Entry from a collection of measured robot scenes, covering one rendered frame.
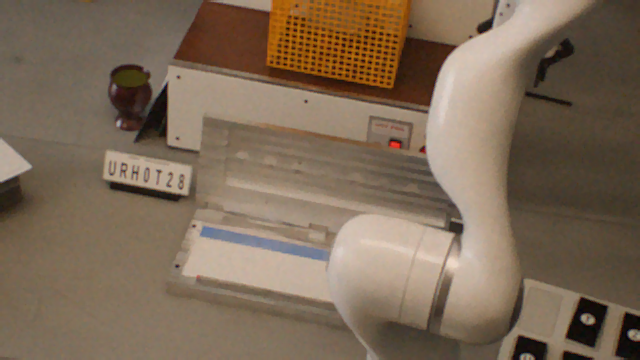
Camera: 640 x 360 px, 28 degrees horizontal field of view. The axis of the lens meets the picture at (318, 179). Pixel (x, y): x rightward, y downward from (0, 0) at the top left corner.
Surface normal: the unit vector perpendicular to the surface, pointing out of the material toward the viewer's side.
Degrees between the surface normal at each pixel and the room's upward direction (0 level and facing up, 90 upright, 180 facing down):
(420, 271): 41
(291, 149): 79
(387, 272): 51
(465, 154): 62
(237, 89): 90
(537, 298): 0
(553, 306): 0
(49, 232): 0
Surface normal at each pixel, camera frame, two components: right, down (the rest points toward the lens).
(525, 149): 0.09, -0.76
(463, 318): -0.22, 0.43
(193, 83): -0.19, 0.62
